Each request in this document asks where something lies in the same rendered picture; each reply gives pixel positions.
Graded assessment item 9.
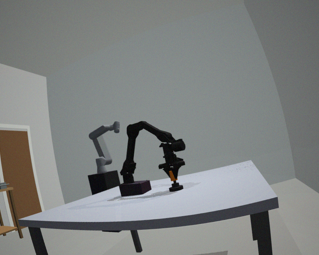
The orange knob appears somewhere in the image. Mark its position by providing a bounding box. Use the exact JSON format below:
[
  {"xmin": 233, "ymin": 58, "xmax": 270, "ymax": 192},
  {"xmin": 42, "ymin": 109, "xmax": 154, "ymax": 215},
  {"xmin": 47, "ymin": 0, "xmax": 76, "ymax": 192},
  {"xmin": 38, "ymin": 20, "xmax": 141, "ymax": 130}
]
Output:
[{"xmin": 169, "ymin": 171, "xmax": 177, "ymax": 181}]

